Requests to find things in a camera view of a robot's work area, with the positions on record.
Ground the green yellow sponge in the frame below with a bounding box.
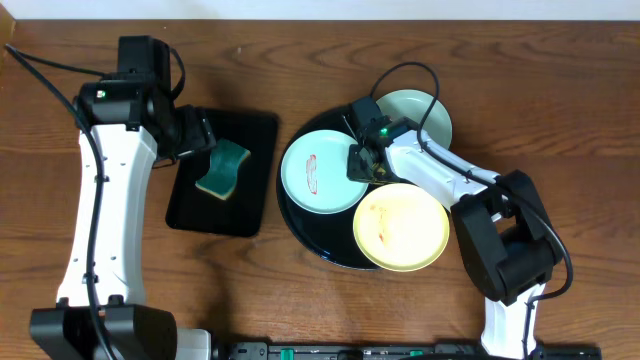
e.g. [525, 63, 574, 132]
[195, 139, 251, 201]

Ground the light blue plate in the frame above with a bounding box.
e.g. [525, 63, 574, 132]
[280, 130, 368, 215]

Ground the yellow plate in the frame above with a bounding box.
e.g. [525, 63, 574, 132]
[353, 184, 450, 272]

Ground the pale green plate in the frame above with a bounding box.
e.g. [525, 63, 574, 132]
[375, 88, 454, 150]

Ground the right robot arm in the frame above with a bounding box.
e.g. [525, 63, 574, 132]
[347, 128, 573, 359]

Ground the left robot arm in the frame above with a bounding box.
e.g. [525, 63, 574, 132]
[30, 79, 216, 359]

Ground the black round tray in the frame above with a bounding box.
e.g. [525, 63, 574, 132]
[275, 105, 380, 271]

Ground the black rectangular tray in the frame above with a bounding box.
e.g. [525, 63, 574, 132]
[165, 109, 279, 237]

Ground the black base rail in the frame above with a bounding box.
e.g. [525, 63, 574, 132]
[217, 342, 603, 360]

